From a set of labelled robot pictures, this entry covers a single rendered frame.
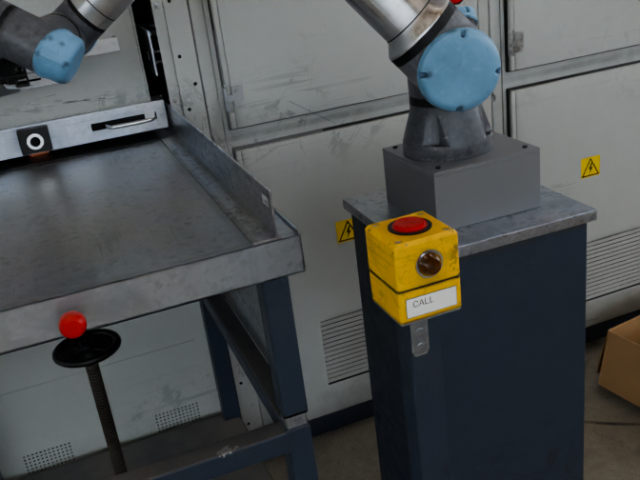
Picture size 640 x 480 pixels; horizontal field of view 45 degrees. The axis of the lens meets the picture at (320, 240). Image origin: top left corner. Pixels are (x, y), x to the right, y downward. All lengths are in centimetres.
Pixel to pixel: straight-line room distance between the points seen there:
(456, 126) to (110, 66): 75
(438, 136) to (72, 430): 109
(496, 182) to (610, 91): 92
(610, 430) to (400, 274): 129
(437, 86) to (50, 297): 58
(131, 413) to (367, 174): 78
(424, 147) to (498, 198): 15
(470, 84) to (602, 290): 132
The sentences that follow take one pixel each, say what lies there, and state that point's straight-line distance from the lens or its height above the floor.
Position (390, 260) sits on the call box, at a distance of 84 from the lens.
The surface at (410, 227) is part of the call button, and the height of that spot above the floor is 91.
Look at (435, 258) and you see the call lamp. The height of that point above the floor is 88.
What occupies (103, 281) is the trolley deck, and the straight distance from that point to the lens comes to 100.
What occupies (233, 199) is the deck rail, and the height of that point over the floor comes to 85.
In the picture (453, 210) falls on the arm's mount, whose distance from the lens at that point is 123.
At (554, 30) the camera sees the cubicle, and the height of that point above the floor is 92.
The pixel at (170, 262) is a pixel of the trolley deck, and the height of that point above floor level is 85.
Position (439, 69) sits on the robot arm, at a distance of 108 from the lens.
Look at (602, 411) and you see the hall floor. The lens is 212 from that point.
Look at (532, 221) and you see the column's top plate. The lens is 126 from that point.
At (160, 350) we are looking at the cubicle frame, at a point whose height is 37.
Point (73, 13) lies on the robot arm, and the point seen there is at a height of 114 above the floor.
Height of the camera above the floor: 123
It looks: 22 degrees down
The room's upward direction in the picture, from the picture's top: 7 degrees counter-clockwise
